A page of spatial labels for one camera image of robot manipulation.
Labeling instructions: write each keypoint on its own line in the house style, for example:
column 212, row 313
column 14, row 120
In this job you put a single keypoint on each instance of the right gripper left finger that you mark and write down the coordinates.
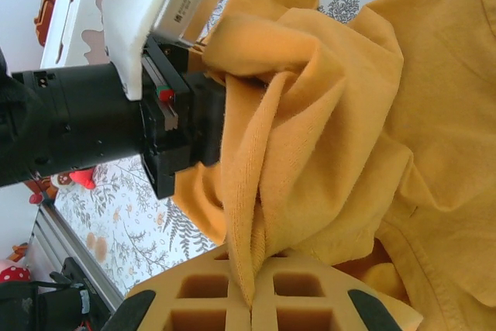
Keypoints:
column 162, row 296

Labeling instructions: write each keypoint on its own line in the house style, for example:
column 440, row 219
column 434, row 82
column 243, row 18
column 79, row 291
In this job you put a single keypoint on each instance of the yellow t-shirt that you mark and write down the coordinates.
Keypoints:
column 348, row 114

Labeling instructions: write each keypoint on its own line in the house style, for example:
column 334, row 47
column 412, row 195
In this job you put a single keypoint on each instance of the red shark plush toy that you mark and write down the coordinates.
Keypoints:
column 83, row 178

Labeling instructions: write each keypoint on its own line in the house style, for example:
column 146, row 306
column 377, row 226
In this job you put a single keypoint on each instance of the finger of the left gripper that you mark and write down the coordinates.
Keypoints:
column 207, row 100
column 207, row 145

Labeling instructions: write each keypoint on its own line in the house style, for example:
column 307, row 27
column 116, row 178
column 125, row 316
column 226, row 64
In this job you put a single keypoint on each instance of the floral table mat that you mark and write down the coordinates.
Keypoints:
column 128, row 222

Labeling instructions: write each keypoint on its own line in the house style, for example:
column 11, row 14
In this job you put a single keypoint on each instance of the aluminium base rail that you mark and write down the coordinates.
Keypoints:
column 58, row 238

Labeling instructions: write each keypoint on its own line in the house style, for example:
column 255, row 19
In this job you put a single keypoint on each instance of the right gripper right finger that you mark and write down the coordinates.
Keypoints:
column 341, row 296

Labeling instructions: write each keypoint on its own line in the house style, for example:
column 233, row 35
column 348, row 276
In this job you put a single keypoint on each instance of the brown orange robot wall sticker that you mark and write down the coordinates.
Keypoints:
column 44, row 17

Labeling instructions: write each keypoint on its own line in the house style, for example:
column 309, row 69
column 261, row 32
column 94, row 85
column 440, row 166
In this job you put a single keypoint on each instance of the white tissue box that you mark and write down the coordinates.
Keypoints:
column 66, row 17

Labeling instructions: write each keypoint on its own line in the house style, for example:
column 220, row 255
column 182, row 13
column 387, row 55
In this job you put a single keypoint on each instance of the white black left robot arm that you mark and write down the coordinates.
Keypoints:
column 23, row 307

